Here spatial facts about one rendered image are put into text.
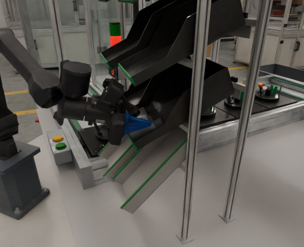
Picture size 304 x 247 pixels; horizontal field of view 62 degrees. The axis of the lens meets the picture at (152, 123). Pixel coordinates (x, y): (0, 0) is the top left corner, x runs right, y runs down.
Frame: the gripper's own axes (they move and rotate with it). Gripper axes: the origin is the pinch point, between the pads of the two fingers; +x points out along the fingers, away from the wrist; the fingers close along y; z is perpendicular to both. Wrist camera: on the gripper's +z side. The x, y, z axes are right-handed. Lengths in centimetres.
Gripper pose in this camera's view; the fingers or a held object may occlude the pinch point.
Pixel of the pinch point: (136, 116)
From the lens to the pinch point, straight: 62.4
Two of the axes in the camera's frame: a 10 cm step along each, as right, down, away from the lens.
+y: -1.5, -5.0, 8.5
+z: 2.6, -8.5, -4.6
